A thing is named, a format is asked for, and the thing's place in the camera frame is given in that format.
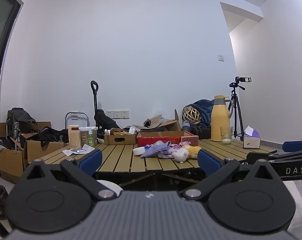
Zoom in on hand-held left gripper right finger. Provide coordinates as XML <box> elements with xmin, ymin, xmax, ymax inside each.
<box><xmin>182</xmin><ymin>149</ymin><xmax>279</xmax><ymax>202</ymax></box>

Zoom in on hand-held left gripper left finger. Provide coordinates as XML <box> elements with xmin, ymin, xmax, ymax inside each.
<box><xmin>21</xmin><ymin>149</ymin><xmax>118</xmax><ymax>201</ymax></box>

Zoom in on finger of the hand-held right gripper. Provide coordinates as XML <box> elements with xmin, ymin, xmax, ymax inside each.
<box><xmin>246</xmin><ymin>150</ymin><xmax>284</xmax><ymax>165</ymax></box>
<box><xmin>282</xmin><ymin>140</ymin><xmax>302</xmax><ymax>153</ymax></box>

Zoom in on yellow plush toy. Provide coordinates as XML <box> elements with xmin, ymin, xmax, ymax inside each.
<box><xmin>183</xmin><ymin>145</ymin><xmax>202</xmax><ymax>160</ymax></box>

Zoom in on white plush toy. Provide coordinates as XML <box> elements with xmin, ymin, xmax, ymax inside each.
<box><xmin>171</xmin><ymin>148</ymin><xmax>189</xmax><ymax>164</ymax></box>

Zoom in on purple fluffy cloth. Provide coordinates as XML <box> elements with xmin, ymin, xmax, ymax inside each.
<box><xmin>169</xmin><ymin>143</ymin><xmax>192</xmax><ymax>155</ymax></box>

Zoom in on white round sponge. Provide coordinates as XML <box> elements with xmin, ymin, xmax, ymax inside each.
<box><xmin>133</xmin><ymin>146</ymin><xmax>149</xmax><ymax>156</ymax></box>

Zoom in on red cardboard box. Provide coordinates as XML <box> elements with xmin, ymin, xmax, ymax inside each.
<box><xmin>137</xmin><ymin>131</ymin><xmax>200</xmax><ymax>148</ymax></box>

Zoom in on purple knitted cloth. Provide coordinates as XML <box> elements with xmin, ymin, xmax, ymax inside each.
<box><xmin>140</xmin><ymin>141</ymin><xmax>171</xmax><ymax>158</ymax></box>

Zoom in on purple white tissue box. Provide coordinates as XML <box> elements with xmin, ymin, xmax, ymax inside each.
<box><xmin>243</xmin><ymin>126</ymin><xmax>262</xmax><ymax>150</ymax></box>

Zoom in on clear plastic packets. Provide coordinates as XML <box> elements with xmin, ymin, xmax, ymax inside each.
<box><xmin>62</xmin><ymin>144</ymin><xmax>96</xmax><ymax>155</ymax></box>

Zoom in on green spray bottle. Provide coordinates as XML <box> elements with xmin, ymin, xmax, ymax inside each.
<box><xmin>88</xmin><ymin>127</ymin><xmax>96</xmax><ymax>148</ymax></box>

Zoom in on wooden block container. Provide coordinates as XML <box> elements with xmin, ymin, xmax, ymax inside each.
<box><xmin>68</xmin><ymin>125</ymin><xmax>82</xmax><ymax>149</ymax></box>

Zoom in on black case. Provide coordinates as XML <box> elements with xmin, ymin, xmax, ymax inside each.
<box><xmin>190</xmin><ymin>126</ymin><xmax>212</xmax><ymax>140</ymax></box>

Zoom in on small brown cardboard box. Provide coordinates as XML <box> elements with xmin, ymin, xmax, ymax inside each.
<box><xmin>104</xmin><ymin>129</ymin><xmax>137</xmax><ymax>146</ymax></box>

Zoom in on clear glass cup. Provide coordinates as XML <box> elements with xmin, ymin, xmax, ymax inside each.
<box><xmin>220</xmin><ymin>126</ymin><xmax>233</xmax><ymax>140</ymax></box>

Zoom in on black bag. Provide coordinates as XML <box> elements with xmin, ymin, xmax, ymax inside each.
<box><xmin>94</xmin><ymin>109</ymin><xmax>119</xmax><ymax>131</ymax></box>

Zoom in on yellow thermos jug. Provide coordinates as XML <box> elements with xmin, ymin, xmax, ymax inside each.
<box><xmin>210</xmin><ymin>95</ymin><xmax>234</xmax><ymax>142</ymax></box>

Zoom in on black clothes pile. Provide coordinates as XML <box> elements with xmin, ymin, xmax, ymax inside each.
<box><xmin>28</xmin><ymin>127</ymin><xmax>70</xmax><ymax>143</ymax></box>

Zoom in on wicker ball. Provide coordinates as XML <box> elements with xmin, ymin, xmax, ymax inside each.
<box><xmin>182</xmin><ymin>106</ymin><xmax>202</xmax><ymax>125</ymax></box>

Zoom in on dark blue cloth bag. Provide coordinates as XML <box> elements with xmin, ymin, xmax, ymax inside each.
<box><xmin>186</xmin><ymin>99</ymin><xmax>215</xmax><ymax>128</ymax></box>

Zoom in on large open cardboard box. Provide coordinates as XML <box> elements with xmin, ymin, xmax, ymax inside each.
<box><xmin>125</xmin><ymin>108</ymin><xmax>183</xmax><ymax>132</ymax></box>

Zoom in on white cloth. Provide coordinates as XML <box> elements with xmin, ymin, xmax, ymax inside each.
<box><xmin>283</xmin><ymin>179</ymin><xmax>302</xmax><ymax>240</ymax></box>

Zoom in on black tripod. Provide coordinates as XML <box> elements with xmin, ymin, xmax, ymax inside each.
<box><xmin>228</xmin><ymin>82</ymin><xmax>246</xmax><ymax>141</ymax></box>

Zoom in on cardboard box with flaps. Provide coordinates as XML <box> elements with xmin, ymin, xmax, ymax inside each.
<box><xmin>0</xmin><ymin>121</ymin><xmax>52</xmax><ymax>140</ymax></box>

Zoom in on beige towel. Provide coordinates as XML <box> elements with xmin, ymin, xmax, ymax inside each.
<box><xmin>143</xmin><ymin>115</ymin><xmax>164</xmax><ymax>128</ymax></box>

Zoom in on metal folding frame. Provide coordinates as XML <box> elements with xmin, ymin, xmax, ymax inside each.
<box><xmin>65</xmin><ymin>112</ymin><xmax>89</xmax><ymax>131</ymax></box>

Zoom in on black trolley handle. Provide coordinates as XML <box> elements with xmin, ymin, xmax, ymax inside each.
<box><xmin>90</xmin><ymin>80</ymin><xmax>100</xmax><ymax>128</ymax></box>

